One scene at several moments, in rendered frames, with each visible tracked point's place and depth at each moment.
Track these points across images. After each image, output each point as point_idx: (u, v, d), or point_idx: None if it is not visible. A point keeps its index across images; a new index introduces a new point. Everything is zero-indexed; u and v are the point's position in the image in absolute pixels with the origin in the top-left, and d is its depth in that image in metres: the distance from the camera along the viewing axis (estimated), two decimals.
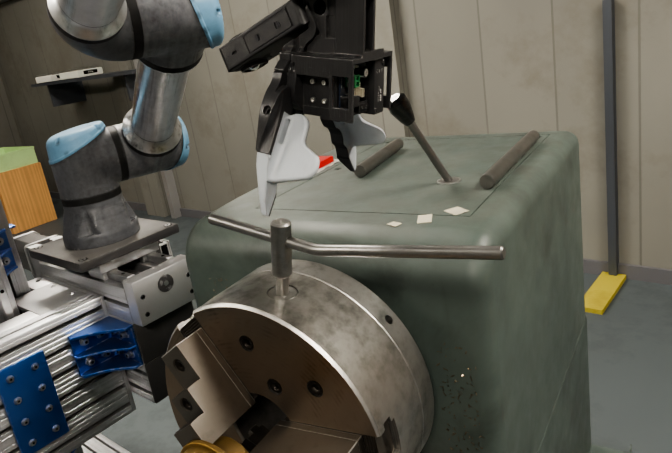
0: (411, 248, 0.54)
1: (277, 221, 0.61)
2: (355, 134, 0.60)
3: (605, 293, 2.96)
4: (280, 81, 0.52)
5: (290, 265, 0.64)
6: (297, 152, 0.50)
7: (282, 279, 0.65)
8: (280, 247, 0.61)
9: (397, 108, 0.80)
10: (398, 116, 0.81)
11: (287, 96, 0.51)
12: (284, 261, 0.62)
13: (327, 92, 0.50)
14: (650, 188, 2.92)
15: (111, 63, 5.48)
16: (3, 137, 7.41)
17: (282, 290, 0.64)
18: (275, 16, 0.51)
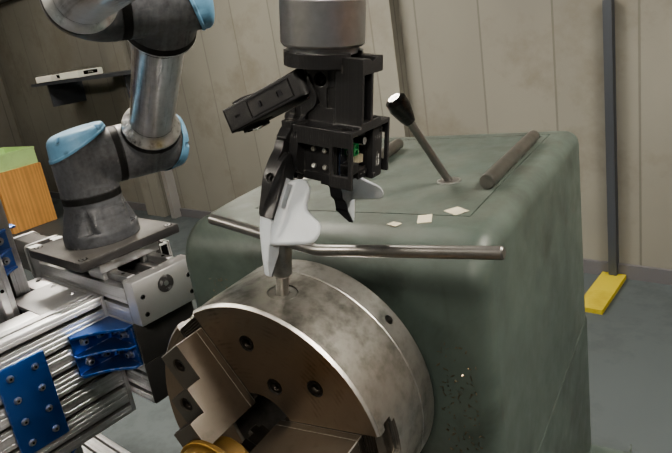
0: (411, 248, 0.54)
1: None
2: (354, 189, 0.62)
3: (605, 293, 2.96)
4: (282, 147, 0.54)
5: (290, 265, 0.64)
6: (299, 217, 0.52)
7: (282, 279, 0.65)
8: (280, 247, 0.61)
9: (397, 108, 0.80)
10: (398, 116, 0.81)
11: (289, 163, 0.53)
12: (284, 261, 0.62)
13: (327, 159, 0.53)
14: (650, 188, 2.92)
15: (111, 63, 5.48)
16: (3, 137, 7.41)
17: (282, 290, 0.64)
18: (277, 85, 0.53)
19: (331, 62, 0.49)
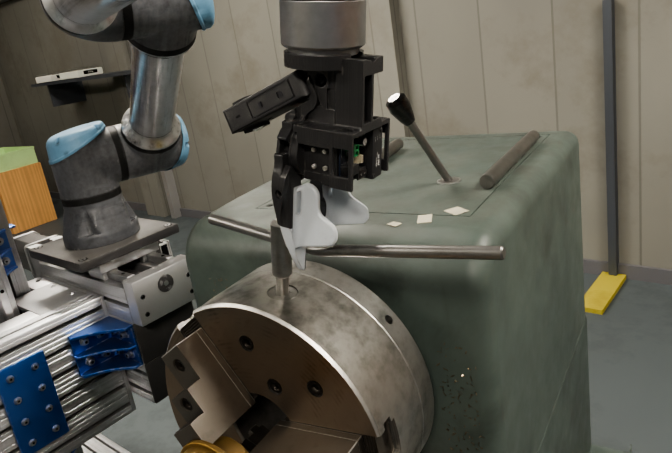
0: (411, 248, 0.54)
1: (277, 221, 0.61)
2: (339, 210, 0.60)
3: (605, 293, 2.96)
4: (282, 148, 0.54)
5: (290, 265, 0.64)
6: (315, 222, 0.55)
7: (282, 279, 0.65)
8: (280, 247, 0.61)
9: (397, 108, 0.80)
10: (398, 116, 0.81)
11: (292, 174, 0.54)
12: (284, 261, 0.62)
13: (328, 160, 0.53)
14: (650, 188, 2.92)
15: (111, 63, 5.48)
16: (3, 137, 7.41)
17: (282, 290, 0.64)
18: (277, 86, 0.53)
19: (332, 63, 0.49)
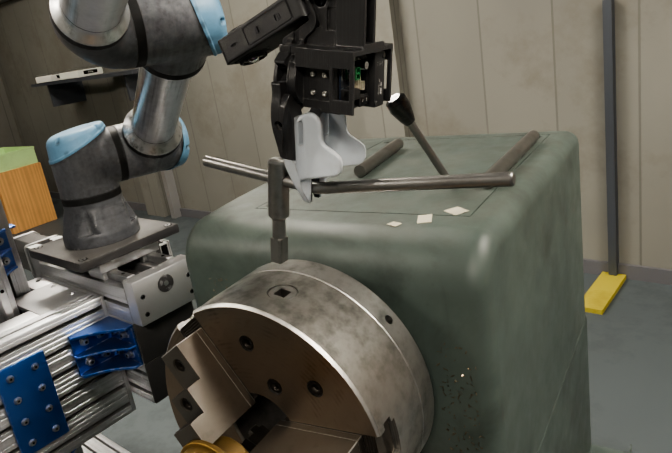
0: (415, 181, 0.52)
1: (275, 159, 0.59)
2: (334, 150, 0.57)
3: (605, 293, 2.96)
4: (280, 74, 0.52)
5: (288, 208, 0.61)
6: (318, 152, 0.53)
7: (279, 223, 0.62)
8: (277, 186, 0.59)
9: (397, 108, 0.80)
10: (398, 116, 0.81)
11: (292, 103, 0.51)
12: (281, 201, 0.59)
13: (327, 85, 0.50)
14: (650, 188, 2.92)
15: None
16: (3, 137, 7.41)
17: (279, 233, 0.61)
18: (275, 8, 0.51)
19: None
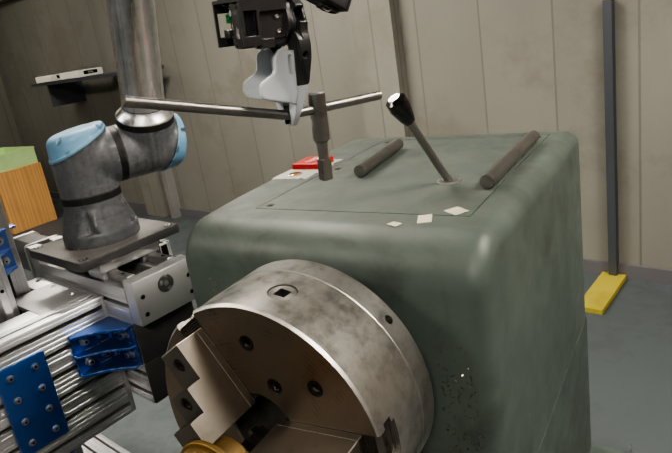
0: (207, 108, 0.65)
1: (316, 91, 0.73)
2: (284, 88, 0.68)
3: (605, 293, 2.96)
4: None
5: (322, 137, 0.74)
6: (258, 78, 0.71)
7: (327, 148, 0.75)
8: None
9: (397, 108, 0.80)
10: (398, 116, 0.81)
11: None
12: (311, 125, 0.75)
13: None
14: (650, 188, 2.92)
15: (111, 63, 5.48)
16: (3, 137, 7.41)
17: (318, 153, 0.76)
18: None
19: None
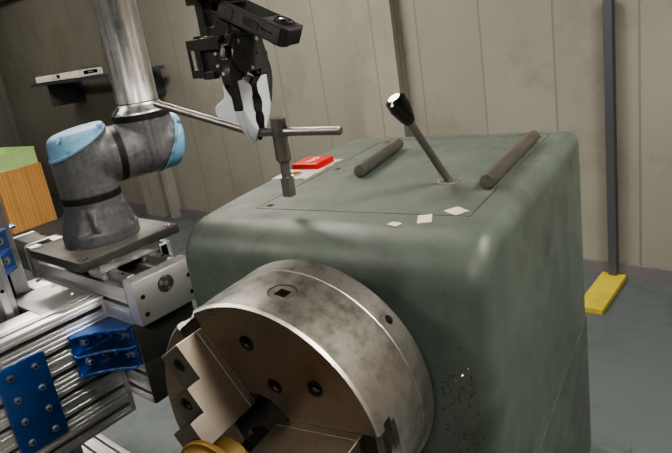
0: (195, 116, 0.88)
1: (279, 116, 0.81)
2: (235, 111, 0.82)
3: (605, 293, 2.96)
4: (261, 48, 0.82)
5: (276, 157, 0.82)
6: None
7: (285, 169, 0.83)
8: None
9: (397, 108, 0.80)
10: (398, 116, 0.81)
11: None
12: None
13: None
14: (650, 188, 2.92)
15: None
16: (3, 137, 7.41)
17: (285, 170, 0.84)
18: (255, 7, 0.80)
19: None
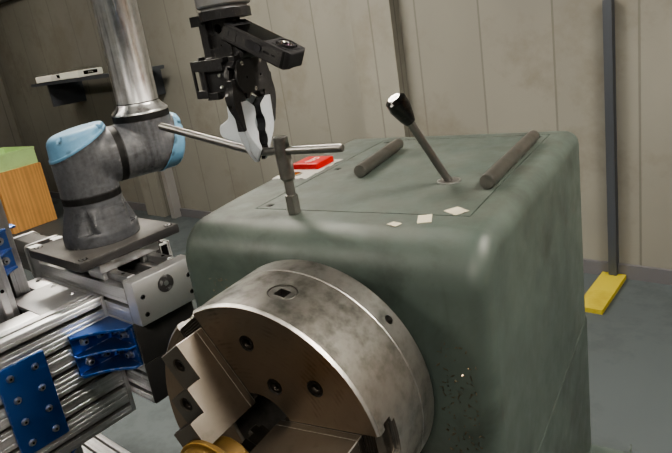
0: (199, 137, 0.89)
1: (281, 135, 0.82)
2: (239, 131, 0.83)
3: (605, 293, 2.96)
4: (264, 69, 0.83)
5: (280, 176, 0.83)
6: None
7: (289, 187, 0.83)
8: None
9: (397, 108, 0.80)
10: (398, 116, 0.81)
11: None
12: None
13: None
14: (650, 188, 2.92)
15: None
16: (3, 137, 7.41)
17: (290, 188, 0.85)
18: (258, 29, 0.81)
19: None
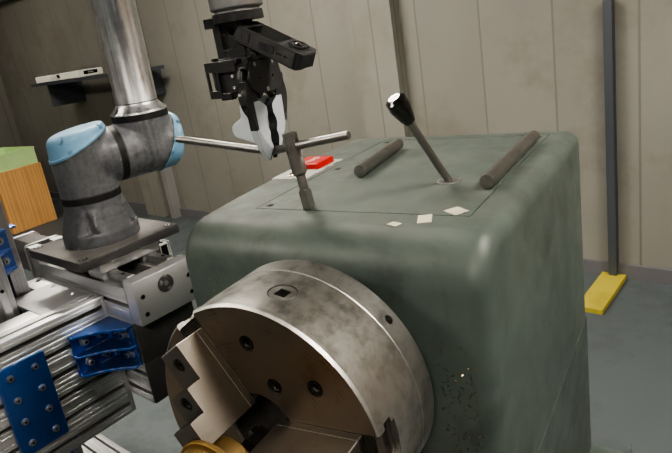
0: (214, 144, 0.92)
1: (290, 131, 0.84)
2: (251, 130, 0.85)
3: (605, 293, 2.96)
4: (276, 69, 0.86)
5: (292, 171, 0.85)
6: None
7: (302, 182, 0.85)
8: None
9: (397, 108, 0.80)
10: (398, 116, 0.81)
11: None
12: None
13: None
14: (650, 188, 2.92)
15: None
16: (3, 137, 7.41)
17: (303, 184, 0.86)
18: (270, 31, 0.83)
19: None
